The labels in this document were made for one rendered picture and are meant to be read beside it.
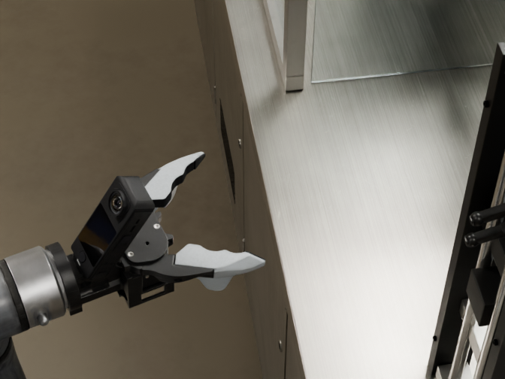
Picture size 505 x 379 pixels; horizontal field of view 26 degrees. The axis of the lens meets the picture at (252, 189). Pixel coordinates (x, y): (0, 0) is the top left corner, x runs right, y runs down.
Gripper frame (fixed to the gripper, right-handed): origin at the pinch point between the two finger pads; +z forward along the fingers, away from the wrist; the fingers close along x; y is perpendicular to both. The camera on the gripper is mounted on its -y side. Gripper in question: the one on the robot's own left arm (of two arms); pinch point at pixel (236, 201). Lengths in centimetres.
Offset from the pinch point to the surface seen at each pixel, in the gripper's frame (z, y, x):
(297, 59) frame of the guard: 31, 32, -40
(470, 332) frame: 22.3, 16.2, 17.8
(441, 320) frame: 22.2, 20.6, 13.4
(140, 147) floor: 32, 140, -109
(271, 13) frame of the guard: 35, 38, -55
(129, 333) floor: 7, 132, -55
